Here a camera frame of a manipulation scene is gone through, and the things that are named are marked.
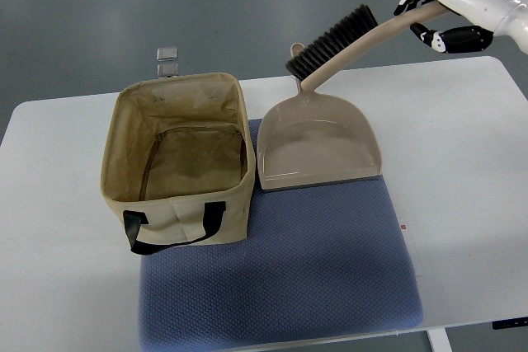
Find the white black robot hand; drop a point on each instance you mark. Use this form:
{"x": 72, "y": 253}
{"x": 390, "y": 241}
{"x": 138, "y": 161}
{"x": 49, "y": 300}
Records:
{"x": 488, "y": 18}

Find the beige hand broom black bristles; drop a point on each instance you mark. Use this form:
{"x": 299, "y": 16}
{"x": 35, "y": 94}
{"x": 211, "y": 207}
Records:
{"x": 349, "y": 39}

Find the beige plastic dustpan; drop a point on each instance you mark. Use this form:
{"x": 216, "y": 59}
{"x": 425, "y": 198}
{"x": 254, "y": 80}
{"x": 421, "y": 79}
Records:
{"x": 315, "y": 139}

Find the blue textured mat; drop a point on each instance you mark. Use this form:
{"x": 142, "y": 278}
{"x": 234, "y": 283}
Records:
{"x": 318, "y": 262}

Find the upper metal floor plate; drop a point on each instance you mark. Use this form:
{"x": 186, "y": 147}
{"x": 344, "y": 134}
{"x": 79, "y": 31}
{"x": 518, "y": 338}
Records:
{"x": 166, "y": 53}

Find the metal floor plate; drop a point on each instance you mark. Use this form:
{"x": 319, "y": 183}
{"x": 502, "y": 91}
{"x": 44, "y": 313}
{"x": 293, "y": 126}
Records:
{"x": 166, "y": 53}
{"x": 168, "y": 69}

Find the lower metal floor plate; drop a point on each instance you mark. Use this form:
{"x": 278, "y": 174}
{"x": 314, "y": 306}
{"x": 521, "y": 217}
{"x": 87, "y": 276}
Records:
{"x": 168, "y": 69}

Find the black table control panel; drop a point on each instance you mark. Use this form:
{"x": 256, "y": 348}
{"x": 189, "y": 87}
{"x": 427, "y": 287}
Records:
{"x": 510, "y": 323}

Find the white table leg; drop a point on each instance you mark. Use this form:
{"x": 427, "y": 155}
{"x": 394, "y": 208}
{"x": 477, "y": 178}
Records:
{"x": 439, "y": 340}

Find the beige fabric bag black handle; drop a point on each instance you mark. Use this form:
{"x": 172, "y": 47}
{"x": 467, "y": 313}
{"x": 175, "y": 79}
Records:
{"x": 178, "y": 167}

